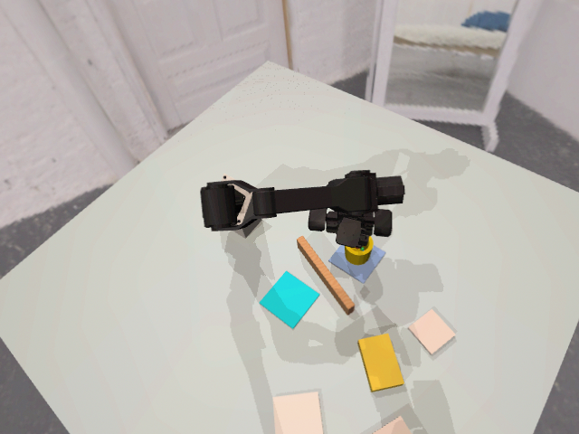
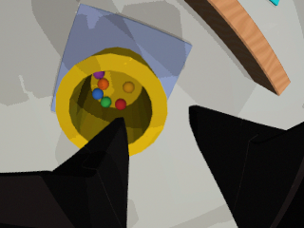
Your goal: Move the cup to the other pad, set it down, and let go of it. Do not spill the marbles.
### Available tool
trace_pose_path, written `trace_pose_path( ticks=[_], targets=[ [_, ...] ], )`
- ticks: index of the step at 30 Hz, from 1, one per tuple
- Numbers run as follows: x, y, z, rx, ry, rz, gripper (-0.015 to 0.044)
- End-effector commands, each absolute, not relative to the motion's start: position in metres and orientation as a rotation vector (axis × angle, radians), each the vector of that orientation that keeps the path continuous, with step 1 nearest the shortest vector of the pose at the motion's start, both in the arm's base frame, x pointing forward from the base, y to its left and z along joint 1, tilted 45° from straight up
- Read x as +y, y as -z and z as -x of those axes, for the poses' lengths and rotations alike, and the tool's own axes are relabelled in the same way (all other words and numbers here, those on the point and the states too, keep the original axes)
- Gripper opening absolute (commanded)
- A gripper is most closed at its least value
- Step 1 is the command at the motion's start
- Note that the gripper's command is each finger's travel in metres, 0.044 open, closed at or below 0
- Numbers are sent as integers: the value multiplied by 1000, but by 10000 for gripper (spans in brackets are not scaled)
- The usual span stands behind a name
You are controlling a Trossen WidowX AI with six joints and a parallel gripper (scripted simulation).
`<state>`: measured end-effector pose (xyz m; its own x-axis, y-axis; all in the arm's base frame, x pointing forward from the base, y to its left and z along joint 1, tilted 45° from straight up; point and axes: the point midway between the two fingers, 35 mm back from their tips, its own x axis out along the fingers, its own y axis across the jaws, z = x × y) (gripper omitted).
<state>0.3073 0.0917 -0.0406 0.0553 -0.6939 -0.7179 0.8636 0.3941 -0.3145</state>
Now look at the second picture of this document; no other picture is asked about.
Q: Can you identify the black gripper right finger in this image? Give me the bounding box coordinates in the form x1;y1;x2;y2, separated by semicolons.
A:
189;105;304;228

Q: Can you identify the yellow marble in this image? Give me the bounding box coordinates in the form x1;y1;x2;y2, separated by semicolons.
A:
123;81;136;94

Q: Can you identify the brown wooden bar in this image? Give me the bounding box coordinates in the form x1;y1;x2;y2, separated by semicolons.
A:
183;0;290;96

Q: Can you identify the red marble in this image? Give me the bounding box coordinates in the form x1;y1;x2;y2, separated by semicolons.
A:
115;99;126;110

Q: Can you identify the orange marble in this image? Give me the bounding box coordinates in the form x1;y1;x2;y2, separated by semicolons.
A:
96;79;109;90

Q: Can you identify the purple marble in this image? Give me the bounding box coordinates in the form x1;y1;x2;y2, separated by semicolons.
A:
92;71;105;80

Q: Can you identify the blue marble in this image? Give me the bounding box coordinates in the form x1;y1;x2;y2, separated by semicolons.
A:
92;87;104;100

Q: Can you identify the green marble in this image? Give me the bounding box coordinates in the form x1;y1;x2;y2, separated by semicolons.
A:
100;96;111;107

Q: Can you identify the yellow cup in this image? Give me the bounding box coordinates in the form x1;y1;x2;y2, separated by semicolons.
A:
56;47;167;157

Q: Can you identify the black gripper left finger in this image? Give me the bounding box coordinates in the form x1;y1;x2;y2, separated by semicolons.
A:
0;117;129;228

